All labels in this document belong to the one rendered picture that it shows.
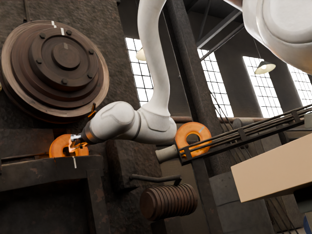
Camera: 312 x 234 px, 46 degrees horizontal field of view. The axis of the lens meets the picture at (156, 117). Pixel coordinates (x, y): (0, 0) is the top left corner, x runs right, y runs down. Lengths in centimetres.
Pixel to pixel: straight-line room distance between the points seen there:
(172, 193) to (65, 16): 108
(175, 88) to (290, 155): 1026
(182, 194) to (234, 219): 249
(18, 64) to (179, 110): 913
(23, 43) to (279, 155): 122
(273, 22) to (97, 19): 163
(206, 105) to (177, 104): 474
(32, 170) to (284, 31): 108
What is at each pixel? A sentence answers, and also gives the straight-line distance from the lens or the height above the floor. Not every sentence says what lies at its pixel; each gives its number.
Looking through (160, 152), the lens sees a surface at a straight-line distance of 156.
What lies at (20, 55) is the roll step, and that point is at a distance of 157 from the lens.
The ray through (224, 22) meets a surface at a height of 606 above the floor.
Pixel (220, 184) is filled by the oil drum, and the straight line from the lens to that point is 399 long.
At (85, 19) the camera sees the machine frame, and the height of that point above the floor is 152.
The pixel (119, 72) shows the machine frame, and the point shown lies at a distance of 197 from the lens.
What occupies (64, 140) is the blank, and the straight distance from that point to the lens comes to 151.
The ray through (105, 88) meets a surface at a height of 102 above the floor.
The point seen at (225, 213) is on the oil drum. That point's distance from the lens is 398.
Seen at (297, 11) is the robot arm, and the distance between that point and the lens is 54.
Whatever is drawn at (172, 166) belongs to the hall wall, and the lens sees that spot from 963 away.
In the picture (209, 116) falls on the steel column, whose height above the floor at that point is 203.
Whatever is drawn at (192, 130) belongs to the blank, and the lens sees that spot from 159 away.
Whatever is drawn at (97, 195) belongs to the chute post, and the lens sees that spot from 147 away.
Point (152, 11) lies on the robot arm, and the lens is 111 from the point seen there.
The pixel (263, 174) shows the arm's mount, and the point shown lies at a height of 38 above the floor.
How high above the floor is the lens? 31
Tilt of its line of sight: 19 degrees up
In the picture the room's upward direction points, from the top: 13 degrees counter-clockwise
